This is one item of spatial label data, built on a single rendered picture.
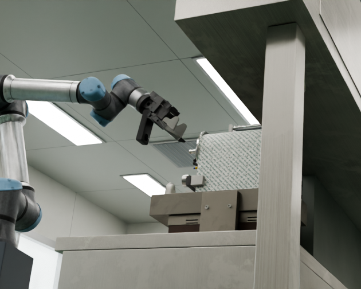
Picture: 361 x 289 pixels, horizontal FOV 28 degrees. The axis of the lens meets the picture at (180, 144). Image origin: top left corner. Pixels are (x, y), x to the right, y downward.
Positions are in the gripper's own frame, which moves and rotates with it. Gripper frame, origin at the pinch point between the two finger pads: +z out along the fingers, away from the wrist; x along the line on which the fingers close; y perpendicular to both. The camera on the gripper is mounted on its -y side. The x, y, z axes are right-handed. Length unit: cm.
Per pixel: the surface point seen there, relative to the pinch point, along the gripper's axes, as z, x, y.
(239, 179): 29.1, -4.4, 2.2
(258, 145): 26.6, -4.4, 13.6
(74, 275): 24, -30, -47
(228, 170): 24.4, -4.4, 2.2
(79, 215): -346, 446, -123
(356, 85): 60, -46, 33
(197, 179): 19.2, -6.0, -5.7
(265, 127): 69, -81, 9
